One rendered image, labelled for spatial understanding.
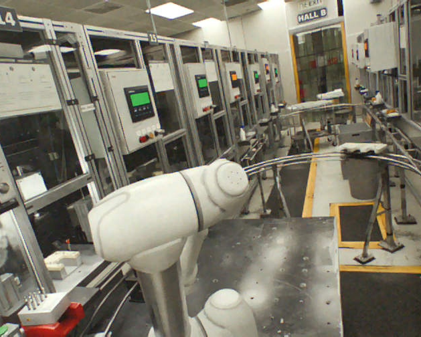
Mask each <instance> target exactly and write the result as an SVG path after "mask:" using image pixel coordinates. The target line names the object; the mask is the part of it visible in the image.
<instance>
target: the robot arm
mask: <svg viewBox="0 0 421 337"><path fill-rule="evenodd" d="M249 190H250V184H249V183H248V177H247V175H246V173H245V171H244V170H243V168H242V167H241V166H240V165H238V164H236V163H234V162H230V161H219V162H214V163H212V164H210V165H209V166H200V167H197V168H191V169H188V170H184V171H179V172H176V173H171V174H166V175H159V176H156V177H152V178H148V179H145V180H142V181H139V182H136V183H133V184H130V185H127V186H125V187H122V188H120V189H118V190H116V191H113V192H112V193H110V194H109V195H107V196H106V197H105V198H103V199H102V200H101V201H99V202H98V203H97V204H95V206H93V209H92V210H91V212H89V214H88V218H89V222H90V228H91V232H92V238H93V242H94V248H95V252H96V253H97V255H99V256H100V257H101V258H103V259H104V260H107V261H112V262H122V261H125V262H127V263H128V264H129V265H130V266H131V267H133V268H134V269H135V270H136V273H137V277H138V279H139V283H140V287H141V291H142V293H143V297H144V300H145V303H146V305H147V310H148V313H149V317H150V320H151V324H152V325H153V327H151V329H150V331H149V335H148V337H258V332H257V328H256V323H255V319H254V316H253V313H252V311H251V309H250V306H249V305H248V303H247V302H246V301H245V299H244V298H243V297H242V296H241V295H240V294H239V293H238V292H237V291H235V290H231V289H223V290H219V291H217V292H216V293H214V294H212V295H211V296H210V297H209V298H208V300H207V302H206V303H205V306H204V309H203V310H202V311H201V312H200V313H199V314H198V315H197V316H196V317H194V318H191V317H189V316H188V314H187V304H186V299H185V297H186V296H188V295H189V294H190V293H191V291H192V289H193V286H194V282H195V279H196V275H197V259H198V257H199V253H200V250H201V246H202V243H203V240H204V239H205V238H206V237H207V235H208V227H211V226H212V225H214V224H216V223H218V222H219V221H221V220H223V219H225V218H228V217H230V216H231V215H233V214H234V213H236V212H237V211H239V210H240V209H241V208H242V207H243V206H244V204H245V202H246V201H247V198H248V194H249Z"/></svg>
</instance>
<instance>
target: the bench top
mask: <svg viewBox="0 0 421 337"><path fill-rule="evenodd" d="M245 221H247V222H245ZM291 227H292V229H290V228H291ZM253 237H255V238H253ZM245 256H248V257H247V258H245ZM223 289H231V290H235V291H237V292H238V293H239V294H240V295H241V296H242V297H243V298H244V299H245V301H246V302H247V303H248V305H249V306H250V309H251V311H252V313H253V316H254V319H255V323H256V328H257V332H258V337H343V316H342V304H341V279H340V266H339V242H338V230H337V218H336V216H326V217H283V218H261V219H223V220H221V221H219V222H218V223H216V224H214V225H212V226H211V227H208V235H207V237H206V238H205V239H204V240H203V243H202V246H201V250H200V253H199V257H198V259H197V275H196V279H195V282H194V286H193V289H192V291H191V293H190V294H189V295H188V296H186V297H185V299H186V304H187V314H188V316H189V317H191V318H194V317H196V316H197V315H198V314H199V313H200V312H201V311H202V310H203V309H204V306H205V303H206V302H207V300H208V298H209V297H210V296H211V295H212V294H214V293H216V292H217V291H219V290H223ZM128 292H129V291H128V288H127V289H126V291H125V292H124V293H123V294H122V295H121V296H120V298H119V299H118V300H117V301H116V302H115V303H113V305H111V307H110V309H109V310H108V311H107V312H106V313H105V315H103V317H101V319H100V320H99V321H98V322H97V323H96V324H95V325H94V327H93V328H92V329H91V330H90V331H89V333H87V334H97V333H104V332H105V330H106V328H107V326H108V324H109V322H110V321H111V319H112V317H113V315H114V313H116V311H117V309H118V307H119V305H120V303H121V302H122V300H123V299H124V297H125V296H126V295H127V294H128ZM129 299H130V296H129V297H128V298H127V300H126V302H125V303H124V304H123V306H122V309H121V310H120V312H119V314H118V316H117V317H116V319H115V320H114V322H113V324H112V326H111V328H110V330H109V331H108V332H111V335H110V337H148V335H149V331H150V329H151V327H153V325H152V324H151V320H150V317H149V313H148V310H147V305H146V303H141V302H130V301H129Z"/></svg>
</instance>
